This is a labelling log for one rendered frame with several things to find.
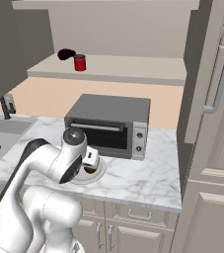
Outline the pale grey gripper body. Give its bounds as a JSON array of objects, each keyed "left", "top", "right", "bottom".
[{"left": 83, "top": 163, "right": 99, "bottom": 175}]

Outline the white round plate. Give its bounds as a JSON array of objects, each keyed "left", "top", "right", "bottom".
[{"left": 71, "top": 154, "right": 108, "bottom": 186}]

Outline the dark glass toaster oven door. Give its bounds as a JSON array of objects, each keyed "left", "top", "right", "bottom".
[{"left": 66, "top": 118, "right": 133, "bottom": 158}]

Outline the beige base cupboard door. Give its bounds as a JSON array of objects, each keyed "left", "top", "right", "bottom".
[
  {"left": 72, "top": 216, "right": 107, "bottom": 253},
  {"left": 105, "top": 220, "right": 171, "bottom": 253}
]

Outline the beige low cupboard door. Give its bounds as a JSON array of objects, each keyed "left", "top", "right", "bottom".
[{"left": 173, "top": 179, "right": 224, "bottom": 253}]

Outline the grey open cabinet door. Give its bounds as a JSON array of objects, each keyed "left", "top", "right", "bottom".
[{"left": 0, "top": 0, "right": 55, "bottom": 110}]

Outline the beige open cabinet door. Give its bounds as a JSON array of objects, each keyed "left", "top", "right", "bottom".
[{"left": 177, "top": 0, "right": 224, "bottom": 145}]

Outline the beige narrow drawer front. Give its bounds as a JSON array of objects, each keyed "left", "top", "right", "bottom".
[{"left": 81, "top": 198, "right": 108, "bottom": 218}]

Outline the grey toaster oven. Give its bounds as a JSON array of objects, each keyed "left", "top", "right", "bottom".
[{"left": 63, "top": 93, "right": 152, "bottom": 162}]

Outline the beige wide drawer front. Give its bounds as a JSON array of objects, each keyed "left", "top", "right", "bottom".
[{"left": 112, "top": 201, "right": 180, "bottom": 232}]

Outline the grey sink basin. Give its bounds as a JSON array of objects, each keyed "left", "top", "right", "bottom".
[{"left": 0, "top": 117, "right": 38, "bottom": 171}]

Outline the black sink tap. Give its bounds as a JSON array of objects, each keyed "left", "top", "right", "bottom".
[{"left": 0, "top": 93, "right": 18, "bottom": 121}]

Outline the dark purple rounded object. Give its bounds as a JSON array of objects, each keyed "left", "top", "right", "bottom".
[{"left": 56, "top": 47, "right": 77, "bottom": 61}]

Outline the silver toaster oven door handle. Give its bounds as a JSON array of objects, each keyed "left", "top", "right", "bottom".
[{"left": 70, "top": 122, "right": 122, "bottom": 132}]

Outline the silver base cupboard handle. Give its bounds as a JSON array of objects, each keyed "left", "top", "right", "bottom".
[
  {"left": 107, "top": 224, "right": 115, "bottom": 253},
  {"left": 96, "top": 221, "right": 105, "bottom": 250}
]

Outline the silver drawer handle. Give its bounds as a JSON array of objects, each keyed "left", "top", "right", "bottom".
[{"left": 126, "top": 209, "right": 153, "bottom": 221}]

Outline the beige wall cabinet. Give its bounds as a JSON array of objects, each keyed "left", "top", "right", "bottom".
[{"left": 11, "top": 0, "right": 201, "bottom": 87}]

